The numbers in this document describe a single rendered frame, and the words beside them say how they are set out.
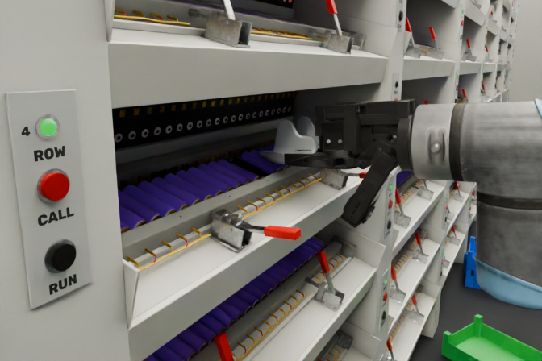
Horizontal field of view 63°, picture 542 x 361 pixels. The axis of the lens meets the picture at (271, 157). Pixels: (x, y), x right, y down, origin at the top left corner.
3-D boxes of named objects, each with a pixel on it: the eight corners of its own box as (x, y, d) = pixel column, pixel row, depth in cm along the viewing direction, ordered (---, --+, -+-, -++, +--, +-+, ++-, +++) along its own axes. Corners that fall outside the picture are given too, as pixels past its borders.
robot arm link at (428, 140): (461, 172, 56) (448, 189, 48) (422, 170, 59) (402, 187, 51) (461, 101, 55) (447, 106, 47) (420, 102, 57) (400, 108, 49)
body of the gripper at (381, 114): (333, 102, 63) (421, 98, 57) (336, 162, 64) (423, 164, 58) (309, 106, 56) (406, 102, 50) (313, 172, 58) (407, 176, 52)
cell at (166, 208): (133, 197, 50) (176, 221, 47) (120, 201, 48) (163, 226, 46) (135, 182, 49) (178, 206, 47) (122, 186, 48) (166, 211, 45)
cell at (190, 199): (160, 188, 53) (201, 211, 51) (148, 192, 52) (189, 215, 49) (162, 175, 53) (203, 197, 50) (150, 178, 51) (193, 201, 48)
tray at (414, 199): (439, 198, 147) (455, 160, 143) (385, 268, 96) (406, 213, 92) (382, 176, 156) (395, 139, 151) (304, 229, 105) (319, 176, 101)
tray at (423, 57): (449, 76, 139) (466, 31, 135) (395, 80, 88) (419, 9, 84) (389, 58, 148) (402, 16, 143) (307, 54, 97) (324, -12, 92)
